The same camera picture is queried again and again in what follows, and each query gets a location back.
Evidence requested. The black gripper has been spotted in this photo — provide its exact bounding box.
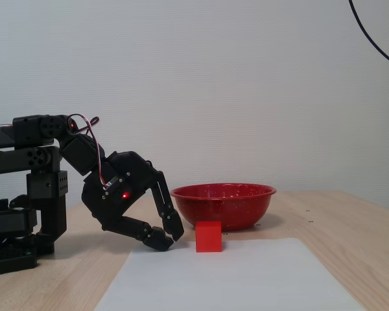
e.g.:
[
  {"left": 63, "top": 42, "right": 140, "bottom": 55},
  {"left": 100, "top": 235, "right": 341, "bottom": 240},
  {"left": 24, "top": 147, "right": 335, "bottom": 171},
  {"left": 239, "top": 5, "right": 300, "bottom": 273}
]
[{"left": 80, "top": 150, "right": 185, "bottom": 253}]

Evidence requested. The red cube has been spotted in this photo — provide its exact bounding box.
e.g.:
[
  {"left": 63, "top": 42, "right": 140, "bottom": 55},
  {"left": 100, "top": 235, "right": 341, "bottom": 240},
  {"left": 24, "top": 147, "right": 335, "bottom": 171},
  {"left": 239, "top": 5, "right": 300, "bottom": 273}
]
[{"left": 195, "top": 221, "right": 223, "bottom": 253}]

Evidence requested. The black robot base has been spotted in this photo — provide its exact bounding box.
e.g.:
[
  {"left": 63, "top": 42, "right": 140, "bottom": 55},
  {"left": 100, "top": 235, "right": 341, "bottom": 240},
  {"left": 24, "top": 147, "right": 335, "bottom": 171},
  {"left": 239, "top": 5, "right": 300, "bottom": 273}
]
[{"left": 0, "top": 197, "right": 40, "bottom": 278}]

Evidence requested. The red speckled bowl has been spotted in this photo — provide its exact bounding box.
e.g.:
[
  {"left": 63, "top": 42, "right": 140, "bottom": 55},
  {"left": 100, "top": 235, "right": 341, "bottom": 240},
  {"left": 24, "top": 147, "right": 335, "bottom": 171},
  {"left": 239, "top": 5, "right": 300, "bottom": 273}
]
[{"left": 170, "top": 183, "right": 277, "bottom": 232}]

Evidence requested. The white paper sheet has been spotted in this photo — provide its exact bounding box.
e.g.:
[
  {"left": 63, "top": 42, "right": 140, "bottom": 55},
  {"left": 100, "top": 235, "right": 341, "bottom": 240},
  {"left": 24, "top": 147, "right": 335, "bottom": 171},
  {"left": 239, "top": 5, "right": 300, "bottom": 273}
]
[{"left": 93, "top": 238, "right": 367, "bottom": 311}]

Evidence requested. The red white black wire bundle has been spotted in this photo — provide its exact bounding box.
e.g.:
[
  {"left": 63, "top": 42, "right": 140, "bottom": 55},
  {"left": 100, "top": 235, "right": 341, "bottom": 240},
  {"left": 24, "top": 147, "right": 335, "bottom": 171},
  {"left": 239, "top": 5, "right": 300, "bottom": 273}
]
[{"left": 67, "top": 113, "right": 115, "bottom": 190}]

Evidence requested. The black hanging cable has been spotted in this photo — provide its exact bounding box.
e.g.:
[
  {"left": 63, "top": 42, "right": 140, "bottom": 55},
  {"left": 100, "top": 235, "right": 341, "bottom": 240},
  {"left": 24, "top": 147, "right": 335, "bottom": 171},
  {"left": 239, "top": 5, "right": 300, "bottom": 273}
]
[{"left": 348, "top": 0, "right": 389, "bottom": 69}]

